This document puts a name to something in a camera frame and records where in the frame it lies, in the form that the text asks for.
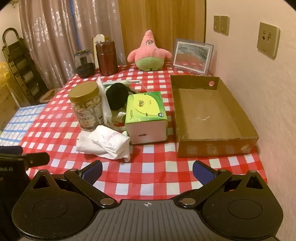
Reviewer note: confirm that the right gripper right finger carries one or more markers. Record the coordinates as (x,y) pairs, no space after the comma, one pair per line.
(211,181)

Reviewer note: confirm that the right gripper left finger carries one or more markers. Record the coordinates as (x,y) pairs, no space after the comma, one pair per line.
(83,181)

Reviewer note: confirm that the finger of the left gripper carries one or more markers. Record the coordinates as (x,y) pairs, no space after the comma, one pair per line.
(15,150)
(36,159)

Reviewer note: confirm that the blue white checkered cloth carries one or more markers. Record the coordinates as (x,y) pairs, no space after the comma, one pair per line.
(18,126)

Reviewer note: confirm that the red white checkered tablecloth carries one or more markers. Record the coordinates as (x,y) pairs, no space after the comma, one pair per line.
(154,170)

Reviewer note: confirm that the brown cardboard tray box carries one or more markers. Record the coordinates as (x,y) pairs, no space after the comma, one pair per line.
(208,119)

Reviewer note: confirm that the wicker basket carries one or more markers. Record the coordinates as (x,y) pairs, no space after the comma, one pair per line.
(48,95)

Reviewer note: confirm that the clear plastic bag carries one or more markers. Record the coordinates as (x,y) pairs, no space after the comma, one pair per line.
(115,119)

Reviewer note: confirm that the snack jar with gold lid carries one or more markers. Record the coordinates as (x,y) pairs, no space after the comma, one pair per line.
(86,103)

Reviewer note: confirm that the green tissue box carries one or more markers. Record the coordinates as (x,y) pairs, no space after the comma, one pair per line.
(146,119)

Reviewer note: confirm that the glass jar with black base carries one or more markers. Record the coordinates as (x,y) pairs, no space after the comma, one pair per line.
(84,63)

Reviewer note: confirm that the clear framed picture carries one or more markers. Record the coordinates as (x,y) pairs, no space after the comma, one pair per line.
(192,56)

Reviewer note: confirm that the grey sheer curtain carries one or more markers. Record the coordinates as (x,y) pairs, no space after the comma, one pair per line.
(55,30)

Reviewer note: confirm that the brown cylindrical canister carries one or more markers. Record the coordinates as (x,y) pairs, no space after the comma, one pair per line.
(107,60)

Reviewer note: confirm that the pink Patrick star plush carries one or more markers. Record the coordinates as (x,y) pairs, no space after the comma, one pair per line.
(148,57)

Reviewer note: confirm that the white wooden holder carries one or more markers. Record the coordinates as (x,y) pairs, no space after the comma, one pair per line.
(96,40)

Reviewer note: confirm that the brown curtain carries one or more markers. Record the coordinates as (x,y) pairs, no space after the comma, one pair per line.
(168,20)

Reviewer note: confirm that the wall socket plate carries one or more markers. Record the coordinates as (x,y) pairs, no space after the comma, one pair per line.
(268,39)

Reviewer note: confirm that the double wall switch plate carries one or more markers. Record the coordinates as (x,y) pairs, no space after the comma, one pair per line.
(221,24)

